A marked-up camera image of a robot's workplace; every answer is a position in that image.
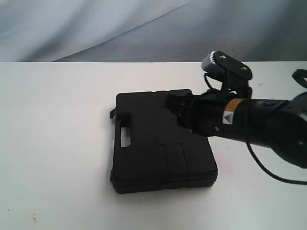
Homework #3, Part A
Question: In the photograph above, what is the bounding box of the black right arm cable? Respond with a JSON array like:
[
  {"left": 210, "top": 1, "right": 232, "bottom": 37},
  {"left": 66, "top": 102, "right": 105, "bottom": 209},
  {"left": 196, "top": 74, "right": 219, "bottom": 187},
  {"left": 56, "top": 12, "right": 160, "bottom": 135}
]
[{"left": 203, "top": 69, "right": 307, "bottom": 185}]

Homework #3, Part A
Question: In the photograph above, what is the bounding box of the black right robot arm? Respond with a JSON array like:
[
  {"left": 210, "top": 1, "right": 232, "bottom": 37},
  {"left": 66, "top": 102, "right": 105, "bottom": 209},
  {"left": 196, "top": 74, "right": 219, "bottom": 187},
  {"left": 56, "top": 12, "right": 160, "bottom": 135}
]
[{"left": 164, "top": 92, "right": 307, "bottom": 169}]

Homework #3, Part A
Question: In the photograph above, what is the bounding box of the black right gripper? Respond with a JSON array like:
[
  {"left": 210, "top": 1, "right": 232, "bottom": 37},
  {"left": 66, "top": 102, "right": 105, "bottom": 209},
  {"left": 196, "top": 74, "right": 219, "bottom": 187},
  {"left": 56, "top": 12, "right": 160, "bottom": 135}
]
[{"left": 165, "top": 92, "right": 249, "bottom": 140}]

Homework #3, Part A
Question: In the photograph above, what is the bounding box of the white backdrop cloth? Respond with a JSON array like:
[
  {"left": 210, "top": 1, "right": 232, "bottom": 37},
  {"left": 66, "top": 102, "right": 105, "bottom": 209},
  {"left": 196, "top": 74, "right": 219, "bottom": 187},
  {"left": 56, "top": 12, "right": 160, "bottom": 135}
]
[{"left": 0, "top": 0, "right": 307, "bottom": 62}]

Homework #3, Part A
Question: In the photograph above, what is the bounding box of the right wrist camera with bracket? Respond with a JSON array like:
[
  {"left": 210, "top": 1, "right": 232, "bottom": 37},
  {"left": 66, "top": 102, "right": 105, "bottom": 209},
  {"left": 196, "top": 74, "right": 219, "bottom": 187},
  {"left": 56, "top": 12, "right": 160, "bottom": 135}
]
[{"left": 201, "top": 51, "right": 253, "bottom": 92}]

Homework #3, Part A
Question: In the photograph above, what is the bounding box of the black plastic tool case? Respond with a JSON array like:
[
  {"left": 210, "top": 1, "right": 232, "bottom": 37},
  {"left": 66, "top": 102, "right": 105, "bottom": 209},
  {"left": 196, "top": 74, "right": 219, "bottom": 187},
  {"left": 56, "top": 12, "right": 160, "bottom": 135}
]
[{"left": 110, "top": 91, "right": 218, "bottom": 194}]

